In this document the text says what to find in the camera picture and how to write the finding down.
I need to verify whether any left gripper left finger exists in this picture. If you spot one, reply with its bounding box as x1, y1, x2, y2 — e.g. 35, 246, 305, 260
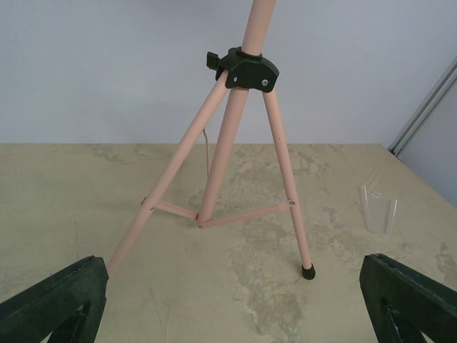
1, 256, 109, 342

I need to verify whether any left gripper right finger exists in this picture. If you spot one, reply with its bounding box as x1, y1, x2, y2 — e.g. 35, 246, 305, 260
359, 254, 456, 342

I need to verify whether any clear plastic metronome cover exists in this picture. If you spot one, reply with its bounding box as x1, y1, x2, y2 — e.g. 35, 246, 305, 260
359, 157, 398, 239

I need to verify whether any right aluminium corner post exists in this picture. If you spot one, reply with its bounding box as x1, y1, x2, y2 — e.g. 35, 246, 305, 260
388, 57, 457, 156

